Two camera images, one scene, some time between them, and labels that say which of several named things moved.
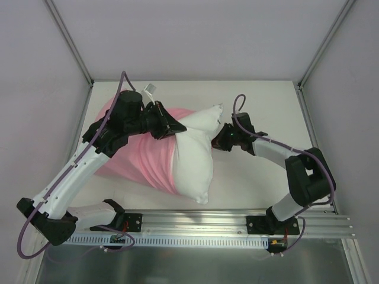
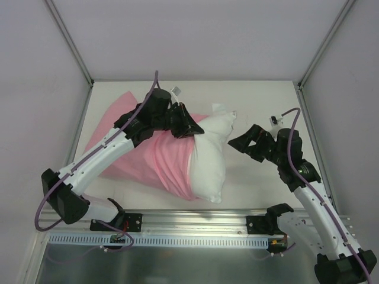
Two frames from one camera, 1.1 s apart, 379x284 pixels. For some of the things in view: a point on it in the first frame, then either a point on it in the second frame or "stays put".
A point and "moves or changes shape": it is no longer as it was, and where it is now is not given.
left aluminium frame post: [69, 39] stays put
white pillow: [192, 155] moves or changes shape
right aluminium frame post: [325, 43] stays put
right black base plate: [260, 225] stays put
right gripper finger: [224, 139] -> [242, 142]
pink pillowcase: [144, 160] moves or changes shape
